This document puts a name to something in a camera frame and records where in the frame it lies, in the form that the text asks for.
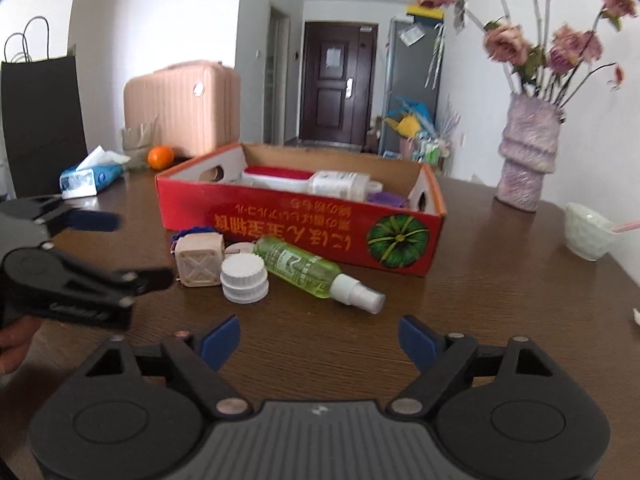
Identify pale green bowl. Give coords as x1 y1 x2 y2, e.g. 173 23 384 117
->
564 203 618 262

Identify red cardboard box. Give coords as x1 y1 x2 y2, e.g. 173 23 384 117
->
155 143 447 276

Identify green spray bottle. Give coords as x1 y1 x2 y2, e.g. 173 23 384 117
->
255 235 386 314

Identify wooden round table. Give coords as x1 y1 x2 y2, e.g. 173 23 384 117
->
1 174 639 479

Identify clutter pile by fridge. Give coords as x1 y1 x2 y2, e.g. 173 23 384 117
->
362 96 461 174

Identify white round lid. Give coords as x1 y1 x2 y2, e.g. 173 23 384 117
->
224 242 255 257

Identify person left hand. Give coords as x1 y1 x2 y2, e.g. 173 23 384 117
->
0 315 43 375

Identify white pill bottle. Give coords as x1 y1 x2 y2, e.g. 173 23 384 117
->
307 170 371 203

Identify orange fruit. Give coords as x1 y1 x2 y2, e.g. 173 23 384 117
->
146 145 175 171

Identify beige cube block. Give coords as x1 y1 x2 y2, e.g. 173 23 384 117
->
174 233 224 288

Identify purple gear cap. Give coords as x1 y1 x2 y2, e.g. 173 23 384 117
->
367 191 407 208

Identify pink spoon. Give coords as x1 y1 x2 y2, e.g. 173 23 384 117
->
612 220 640 234

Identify blue tissue pack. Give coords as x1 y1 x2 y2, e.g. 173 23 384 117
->
58 145 131 200

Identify grey refrigerator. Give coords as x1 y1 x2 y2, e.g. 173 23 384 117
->
377 15 445 158

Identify dark brown door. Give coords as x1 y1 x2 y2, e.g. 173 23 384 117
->
298 22 378 148

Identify clear glass cup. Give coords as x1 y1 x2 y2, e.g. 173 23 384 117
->
120 122 157 158

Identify black paper bag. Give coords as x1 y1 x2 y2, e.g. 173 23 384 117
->
1 32 88 198

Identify purple textured vase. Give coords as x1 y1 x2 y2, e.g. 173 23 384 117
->
496 93 564 212

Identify white ridged jar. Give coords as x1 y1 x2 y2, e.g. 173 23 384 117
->
220 252 269 304

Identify white tape roll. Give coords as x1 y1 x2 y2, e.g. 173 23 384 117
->
367 180 384 195

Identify dried pink roses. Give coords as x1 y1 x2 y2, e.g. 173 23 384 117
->
412 0 639 110

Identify pink ribbed suitcase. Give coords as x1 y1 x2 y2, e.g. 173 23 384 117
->
124 61 241 158

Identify wall electrical panel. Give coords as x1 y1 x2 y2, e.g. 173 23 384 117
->
454 0 469 34

